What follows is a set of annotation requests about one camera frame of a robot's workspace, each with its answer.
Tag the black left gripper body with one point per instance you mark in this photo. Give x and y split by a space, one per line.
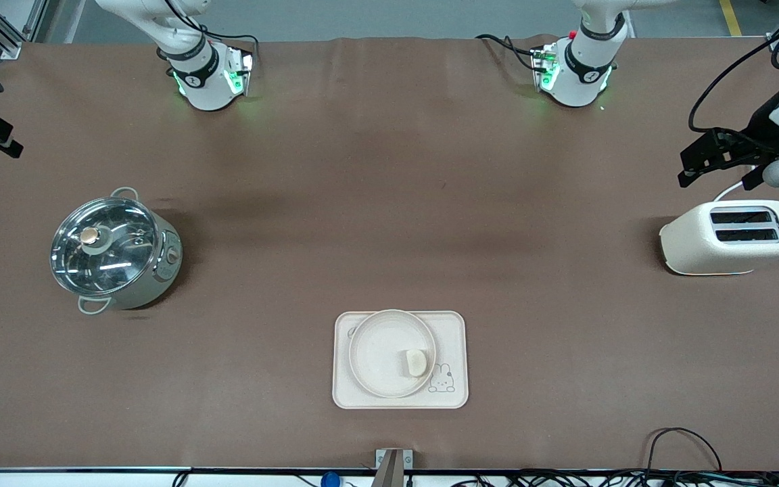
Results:
761 132

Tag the small white bun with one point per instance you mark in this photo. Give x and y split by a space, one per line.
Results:
416 363

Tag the round cream plate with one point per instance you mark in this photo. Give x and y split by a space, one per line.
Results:
383 352

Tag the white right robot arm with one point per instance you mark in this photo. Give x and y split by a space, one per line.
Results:
203 81

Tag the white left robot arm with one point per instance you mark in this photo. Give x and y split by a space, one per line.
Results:
582 74

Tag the cream rabbit print tray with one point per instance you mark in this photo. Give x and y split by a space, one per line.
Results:
450 338

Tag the cream two-slot toaster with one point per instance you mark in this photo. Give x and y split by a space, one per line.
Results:
707 247

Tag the glass pot lid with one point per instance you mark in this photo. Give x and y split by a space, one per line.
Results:
109 250

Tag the steel electric cooking pot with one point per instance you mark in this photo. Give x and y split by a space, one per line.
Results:
163 270

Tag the brown table mat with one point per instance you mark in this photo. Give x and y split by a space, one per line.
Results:
389 169

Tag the blue round knob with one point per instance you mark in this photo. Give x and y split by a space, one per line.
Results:
330 480

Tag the grey metal bracket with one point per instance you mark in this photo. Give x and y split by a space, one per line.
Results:
393 463

